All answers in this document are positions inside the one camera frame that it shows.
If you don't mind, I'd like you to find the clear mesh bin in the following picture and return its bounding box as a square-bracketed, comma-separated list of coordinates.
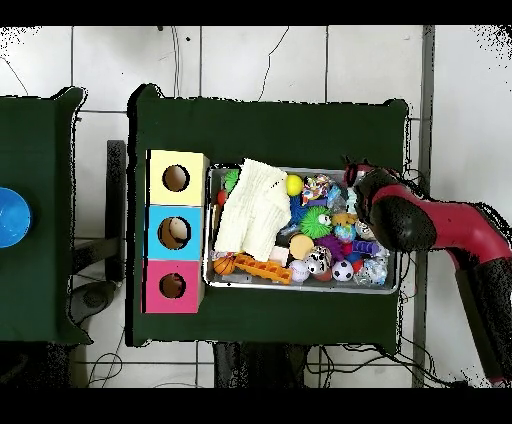
[202, 164, 403, 296]

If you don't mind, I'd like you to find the wooden box with three holes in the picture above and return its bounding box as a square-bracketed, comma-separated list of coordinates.
[142, 149, 210, 315]

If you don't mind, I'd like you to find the colourful patterned cloth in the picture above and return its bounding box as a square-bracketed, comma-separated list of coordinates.
[300, 173, 333, 206]

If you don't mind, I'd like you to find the silver drink can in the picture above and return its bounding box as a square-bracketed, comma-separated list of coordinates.
[354, 219, 378, 242]

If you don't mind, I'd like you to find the small globe ball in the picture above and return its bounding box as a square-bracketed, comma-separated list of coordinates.
[334, 223, 357, 244]

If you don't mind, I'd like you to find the yellow ball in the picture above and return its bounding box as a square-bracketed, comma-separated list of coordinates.
[284, 174, 305, 198]

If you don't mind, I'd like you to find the green spiky toy with eyes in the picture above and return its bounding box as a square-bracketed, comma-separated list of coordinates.
[298, 205, 334, 240]

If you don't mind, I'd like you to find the purple bumpy ball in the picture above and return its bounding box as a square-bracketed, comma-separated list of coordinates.
[313, 234, 345, 263]

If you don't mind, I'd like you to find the small soccer ball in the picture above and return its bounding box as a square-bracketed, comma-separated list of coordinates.
[331, 259, 355, 282]

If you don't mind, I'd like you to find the dark green table cloth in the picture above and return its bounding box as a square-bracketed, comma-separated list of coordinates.
[125, 82, 410, 354]
[0, 86, 93, 346]

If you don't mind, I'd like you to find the cream knitted cloth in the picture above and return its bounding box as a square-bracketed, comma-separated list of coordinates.
[212, 158, 293, 264]

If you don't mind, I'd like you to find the orange plastic block tray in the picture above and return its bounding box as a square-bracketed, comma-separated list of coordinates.
[232, 253, 294, 286]

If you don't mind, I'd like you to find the blue bowl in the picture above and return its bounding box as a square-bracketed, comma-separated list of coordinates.
[0, 186, 32, 249]

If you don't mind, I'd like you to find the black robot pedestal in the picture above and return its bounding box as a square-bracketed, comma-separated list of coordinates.
[213, 342, 310, 388]

